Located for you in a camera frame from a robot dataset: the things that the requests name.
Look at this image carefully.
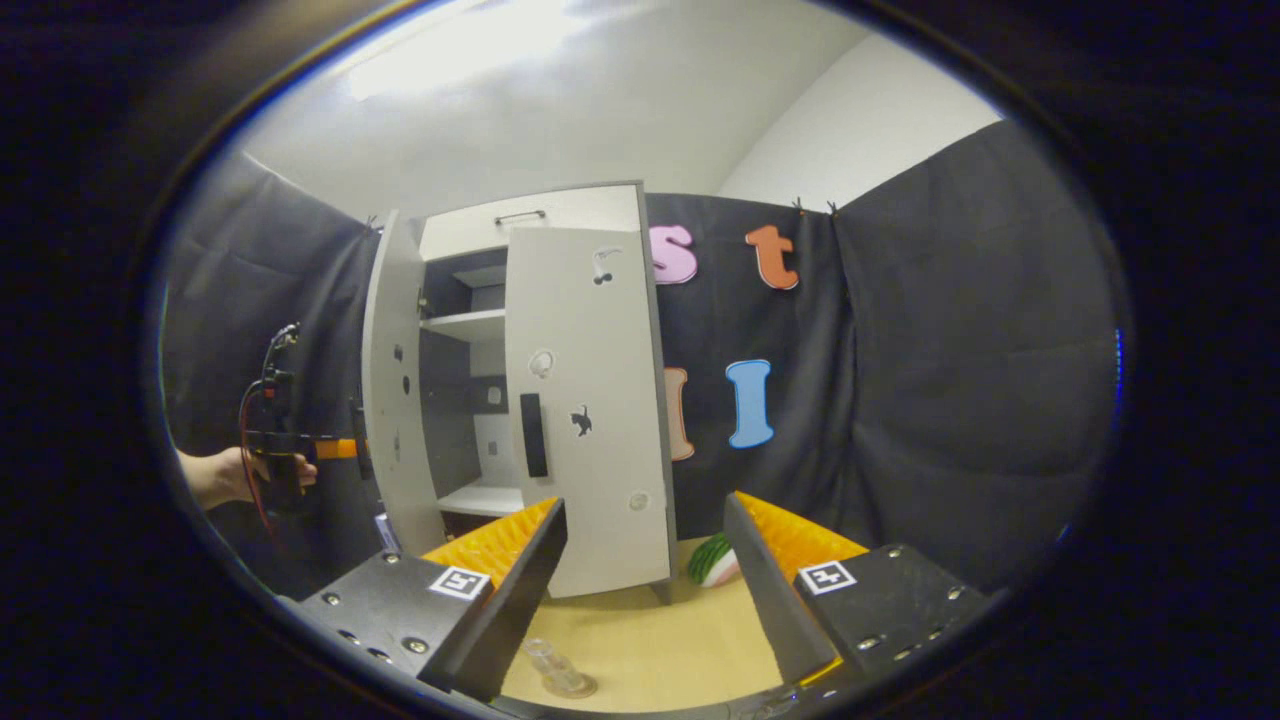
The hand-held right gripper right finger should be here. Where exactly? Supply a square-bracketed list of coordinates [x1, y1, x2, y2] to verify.
[722, 490, 991, 686]

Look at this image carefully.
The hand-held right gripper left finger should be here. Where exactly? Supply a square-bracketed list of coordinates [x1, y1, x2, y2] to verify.
[275, 497, 569, 704]

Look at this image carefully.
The white cabinet door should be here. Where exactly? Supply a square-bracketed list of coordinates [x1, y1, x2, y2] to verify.
[503, 225, 679, 601]
[360, 210, 447, 559]

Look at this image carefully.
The clear glass bottle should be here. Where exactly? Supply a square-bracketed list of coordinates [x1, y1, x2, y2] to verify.
[522, 638, 591, 698]

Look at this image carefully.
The white and grey cabinet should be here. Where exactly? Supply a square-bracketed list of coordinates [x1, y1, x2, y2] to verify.
[360, 180, 679, 603]

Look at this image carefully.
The white cabinet drawer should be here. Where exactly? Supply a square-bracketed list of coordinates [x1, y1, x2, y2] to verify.
[418, 183, 647, 263]

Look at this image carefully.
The toy watermelon slice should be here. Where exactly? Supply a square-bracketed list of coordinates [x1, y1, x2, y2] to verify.
[687, 533, 743, 589]

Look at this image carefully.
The black backdrop cloth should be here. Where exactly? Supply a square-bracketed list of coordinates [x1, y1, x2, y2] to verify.
[160, 120, 1126, 601]

